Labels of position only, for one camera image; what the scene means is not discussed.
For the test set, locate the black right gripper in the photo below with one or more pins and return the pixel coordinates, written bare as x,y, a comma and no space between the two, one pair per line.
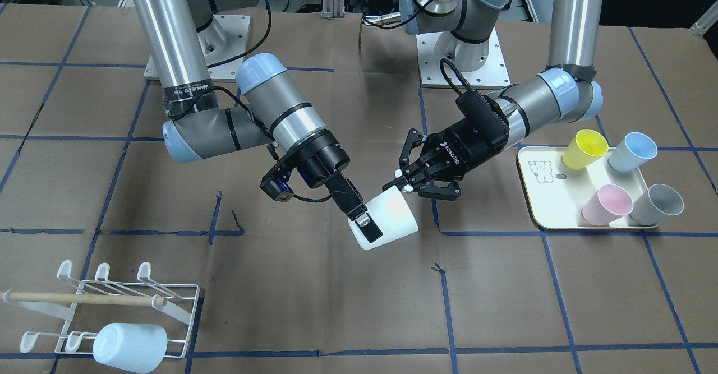
326,162

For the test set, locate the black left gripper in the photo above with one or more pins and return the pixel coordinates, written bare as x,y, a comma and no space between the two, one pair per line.
461,144

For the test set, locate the pale green white cup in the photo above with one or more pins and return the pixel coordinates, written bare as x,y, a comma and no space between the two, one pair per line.
391,213

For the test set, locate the light blue plastic cup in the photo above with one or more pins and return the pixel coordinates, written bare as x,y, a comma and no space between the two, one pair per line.
131,347

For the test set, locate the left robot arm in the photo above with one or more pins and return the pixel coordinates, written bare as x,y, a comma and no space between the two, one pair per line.
565,91

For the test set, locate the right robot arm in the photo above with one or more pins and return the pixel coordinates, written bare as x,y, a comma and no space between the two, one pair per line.
221,96

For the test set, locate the yellow plastic cup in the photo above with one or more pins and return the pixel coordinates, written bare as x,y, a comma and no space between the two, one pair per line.
585,148

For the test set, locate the pink plastic cup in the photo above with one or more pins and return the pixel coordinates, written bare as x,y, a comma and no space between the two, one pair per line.
609,203

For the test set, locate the grey plastic cup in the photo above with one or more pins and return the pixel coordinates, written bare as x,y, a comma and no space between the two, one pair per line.
659,203

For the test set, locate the cream plastic tray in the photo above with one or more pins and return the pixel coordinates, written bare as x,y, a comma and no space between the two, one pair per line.
556,194

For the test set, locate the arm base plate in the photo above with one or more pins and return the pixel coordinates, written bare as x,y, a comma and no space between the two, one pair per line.
225,38
482,65

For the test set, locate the white wire cup rack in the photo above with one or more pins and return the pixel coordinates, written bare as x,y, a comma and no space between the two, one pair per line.
95,303

